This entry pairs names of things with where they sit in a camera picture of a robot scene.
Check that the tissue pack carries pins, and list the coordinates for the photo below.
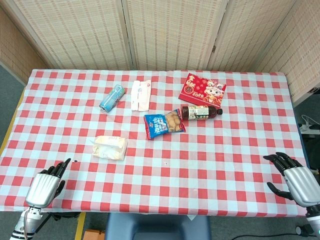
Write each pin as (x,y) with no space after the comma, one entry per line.
(109,147)

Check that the teal drink can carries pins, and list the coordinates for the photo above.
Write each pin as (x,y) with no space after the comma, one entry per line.
(112,98)

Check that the woven folding screen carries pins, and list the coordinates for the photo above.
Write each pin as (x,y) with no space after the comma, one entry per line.
(160,32)

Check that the white pink paper packet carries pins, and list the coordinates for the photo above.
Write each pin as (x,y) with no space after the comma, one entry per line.
(140,95)

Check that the blue chair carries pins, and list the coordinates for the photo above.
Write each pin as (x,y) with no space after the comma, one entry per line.
(157,226)

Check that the orange box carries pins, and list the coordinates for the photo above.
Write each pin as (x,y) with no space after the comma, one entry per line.
(93,235)

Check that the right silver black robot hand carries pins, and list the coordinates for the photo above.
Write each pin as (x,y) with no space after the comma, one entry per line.
(300,182)

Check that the blue snack bag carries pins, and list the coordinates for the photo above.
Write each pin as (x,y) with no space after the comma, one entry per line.
(163,124)

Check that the white power strip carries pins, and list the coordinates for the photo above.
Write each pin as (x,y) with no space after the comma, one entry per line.
(308,128)

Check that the red white checkered tablecloth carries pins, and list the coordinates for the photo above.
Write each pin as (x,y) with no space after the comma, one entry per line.
(160,150)

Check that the red desk calendar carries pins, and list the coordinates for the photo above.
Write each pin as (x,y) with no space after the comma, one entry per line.
(203,90)

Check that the dark tea bottle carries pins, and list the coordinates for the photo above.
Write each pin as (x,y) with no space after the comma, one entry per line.
(200,112)

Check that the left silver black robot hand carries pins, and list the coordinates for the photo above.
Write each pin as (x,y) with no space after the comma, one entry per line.
(42,186)

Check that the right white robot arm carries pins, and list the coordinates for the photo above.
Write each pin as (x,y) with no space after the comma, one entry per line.
(313,215)

